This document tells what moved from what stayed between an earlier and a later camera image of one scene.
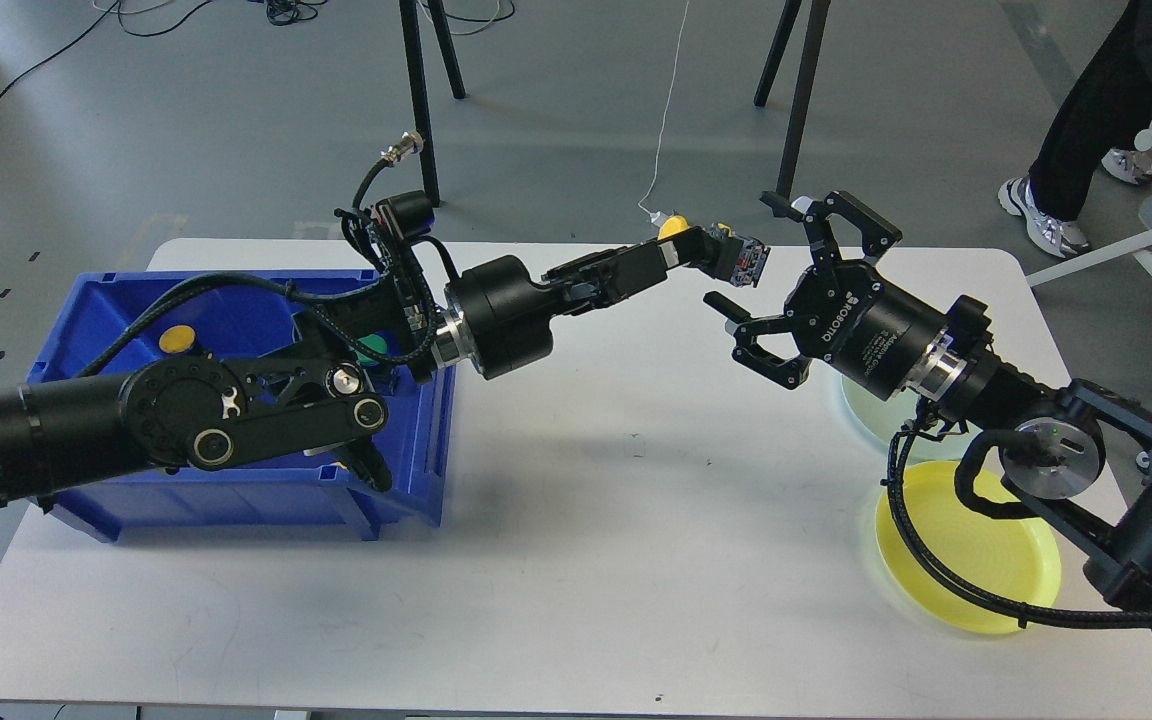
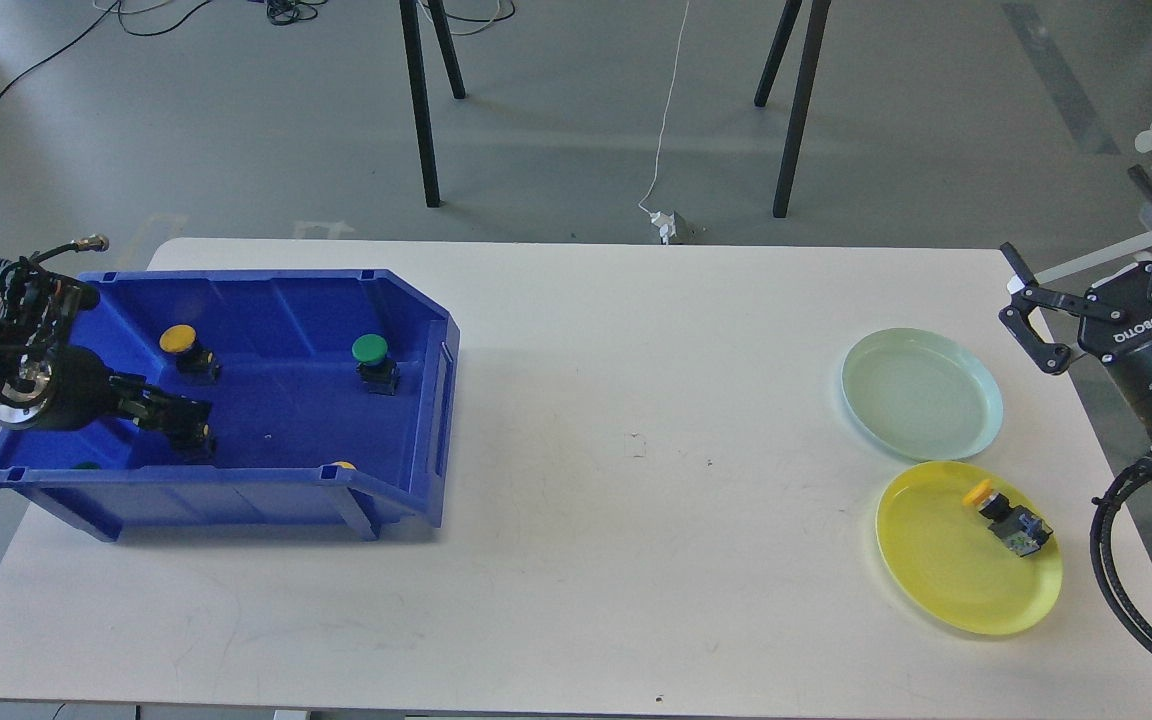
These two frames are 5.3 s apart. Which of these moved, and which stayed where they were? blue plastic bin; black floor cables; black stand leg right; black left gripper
Moved: black left gripper
Stayed: black floor cables; blue plastic bin; black stand leg right
